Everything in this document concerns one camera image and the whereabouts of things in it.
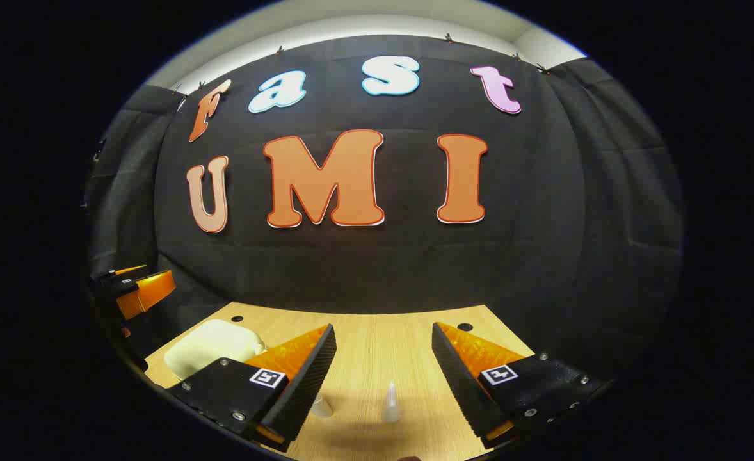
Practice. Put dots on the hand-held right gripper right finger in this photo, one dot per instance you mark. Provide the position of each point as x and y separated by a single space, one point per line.
460 384

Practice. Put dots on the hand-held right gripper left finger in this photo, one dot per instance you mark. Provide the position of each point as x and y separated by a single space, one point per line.
306 384

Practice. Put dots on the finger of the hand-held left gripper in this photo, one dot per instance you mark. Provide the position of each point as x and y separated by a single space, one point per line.
150 291
130 269

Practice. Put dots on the white pump bottle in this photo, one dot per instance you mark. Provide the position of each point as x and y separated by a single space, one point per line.
322 408

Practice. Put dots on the white squeeze tube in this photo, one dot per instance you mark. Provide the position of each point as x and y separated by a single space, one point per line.
391 406

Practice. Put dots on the cream suitcase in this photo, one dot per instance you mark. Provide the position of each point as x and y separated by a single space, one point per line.
210 346

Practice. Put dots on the black backdrop cloth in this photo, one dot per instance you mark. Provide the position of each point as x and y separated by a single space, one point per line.
383 269

